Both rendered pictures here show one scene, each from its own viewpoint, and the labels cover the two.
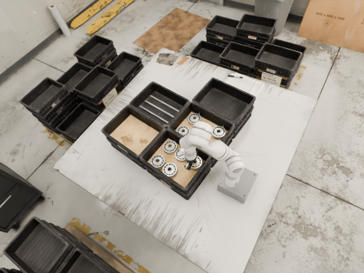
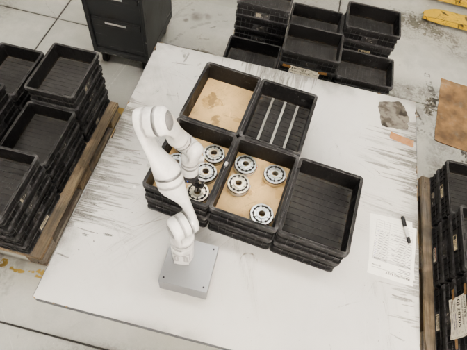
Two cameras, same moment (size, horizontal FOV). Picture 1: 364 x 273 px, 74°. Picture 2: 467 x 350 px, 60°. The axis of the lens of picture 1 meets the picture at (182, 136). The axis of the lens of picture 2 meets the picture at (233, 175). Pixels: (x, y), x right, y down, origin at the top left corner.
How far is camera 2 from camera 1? 0.90 m
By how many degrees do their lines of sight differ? 28
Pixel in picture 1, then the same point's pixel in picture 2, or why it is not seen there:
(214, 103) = (320, 199)
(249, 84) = (399, 257)
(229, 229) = (116, 274)
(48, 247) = (71, 84)
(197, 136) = (140, 112)
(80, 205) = not seen: hidden behind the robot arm
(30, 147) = (209, 28)
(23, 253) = (60, 64)
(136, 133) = (225, 108)
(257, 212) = (151, 310)
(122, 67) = (365, 72)
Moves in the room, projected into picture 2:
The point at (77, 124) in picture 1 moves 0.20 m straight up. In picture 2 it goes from (249, 57) to (252, 37)
